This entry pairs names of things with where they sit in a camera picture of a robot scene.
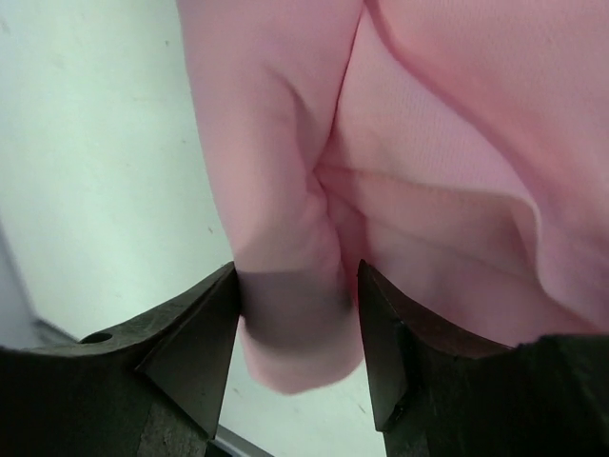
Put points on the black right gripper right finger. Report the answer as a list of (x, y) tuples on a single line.
[(439, 390)]

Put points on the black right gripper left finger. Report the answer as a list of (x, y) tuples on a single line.
[(151, 386)]

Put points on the pink t shirt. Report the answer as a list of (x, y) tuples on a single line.
[(459, 147)]

